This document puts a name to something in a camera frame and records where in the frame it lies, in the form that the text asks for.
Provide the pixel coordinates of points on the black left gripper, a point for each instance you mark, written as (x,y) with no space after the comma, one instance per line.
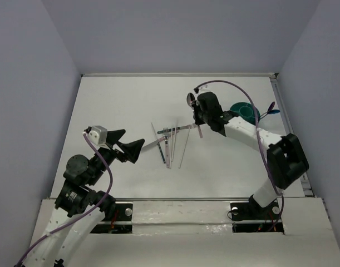
(116,151)

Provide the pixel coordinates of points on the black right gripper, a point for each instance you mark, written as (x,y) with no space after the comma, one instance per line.
(196,106)

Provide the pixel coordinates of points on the silver spoon pink handle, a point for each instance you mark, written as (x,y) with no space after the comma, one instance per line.
(191,100)

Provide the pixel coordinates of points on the fork with pink handle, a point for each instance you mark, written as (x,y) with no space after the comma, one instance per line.
(199,131)

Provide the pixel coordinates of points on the knife with pink handle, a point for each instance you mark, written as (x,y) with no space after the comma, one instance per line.
(151,145)

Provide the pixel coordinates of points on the knife with teal handle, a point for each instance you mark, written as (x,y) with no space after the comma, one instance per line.
(159,146)

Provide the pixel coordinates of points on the dark purple spoon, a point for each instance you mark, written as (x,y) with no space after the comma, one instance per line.
(271,106)

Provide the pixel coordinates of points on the blue spoon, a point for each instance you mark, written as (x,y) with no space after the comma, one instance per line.
(272,112)

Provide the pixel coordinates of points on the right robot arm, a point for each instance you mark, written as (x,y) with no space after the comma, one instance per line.
(283,155)

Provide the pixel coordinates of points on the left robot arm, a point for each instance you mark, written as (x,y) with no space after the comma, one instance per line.
(78,208)

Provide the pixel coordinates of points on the teal round utensil holder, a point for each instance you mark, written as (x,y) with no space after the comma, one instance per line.
(246,111)

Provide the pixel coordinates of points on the fork with teal handle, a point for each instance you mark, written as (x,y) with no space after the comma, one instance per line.
(169,130)

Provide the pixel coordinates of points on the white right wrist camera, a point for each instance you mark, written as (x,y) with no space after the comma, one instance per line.
(201,89)

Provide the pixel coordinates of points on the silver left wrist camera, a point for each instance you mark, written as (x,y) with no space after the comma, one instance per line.
(96,134)

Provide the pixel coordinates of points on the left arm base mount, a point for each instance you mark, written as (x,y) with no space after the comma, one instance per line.
(120,223)

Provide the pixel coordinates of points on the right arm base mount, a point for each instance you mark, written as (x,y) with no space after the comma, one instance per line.
(263,221)

